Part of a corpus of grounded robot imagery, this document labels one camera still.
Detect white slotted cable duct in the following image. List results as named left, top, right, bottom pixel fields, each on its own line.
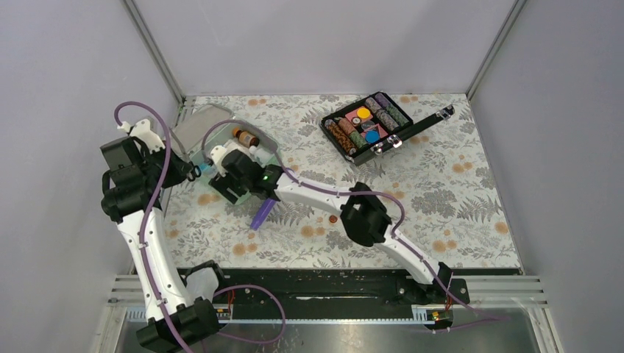
left=124, top=307, right=442, bottom=325

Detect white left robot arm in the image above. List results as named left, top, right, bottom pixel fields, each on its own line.
left=100, top=137, right=228, bottom=352

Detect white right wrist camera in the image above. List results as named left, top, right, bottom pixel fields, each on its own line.
left=209, top=143, right=238, bottom=177

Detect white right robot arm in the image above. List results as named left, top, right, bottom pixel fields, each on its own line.
left=209, top=146, right=468, bottom=307

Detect black handled scissors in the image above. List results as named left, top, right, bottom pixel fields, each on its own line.
left=188, top=165, right=202, bottom=182

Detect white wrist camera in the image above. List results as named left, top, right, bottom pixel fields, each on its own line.
left=209, top=143, right=238, bottom=177
left=117, top=117, right=166, bottom=154

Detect mint green medicine kit case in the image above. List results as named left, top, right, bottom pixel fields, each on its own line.
left=169, top=103, right=281, bottom=206

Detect brown bottle orange cap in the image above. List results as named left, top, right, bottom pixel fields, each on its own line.
left=232, top=127, right=260, bottom=149

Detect purple flashlight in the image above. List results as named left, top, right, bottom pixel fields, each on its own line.
left=250, top=199, right=277, bottom=231

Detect black poker chip case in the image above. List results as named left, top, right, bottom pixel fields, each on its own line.
left=319, top=91, right=455, bottom=166

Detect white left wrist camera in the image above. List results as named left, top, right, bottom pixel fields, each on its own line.
left=117, top=117, right=166, bottom=154

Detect white bottle green label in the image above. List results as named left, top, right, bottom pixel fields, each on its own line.
left=249, top=146, right=277, bottom=167

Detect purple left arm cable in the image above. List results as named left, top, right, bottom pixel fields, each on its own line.
left=113, top=101, right=288, bottom=353

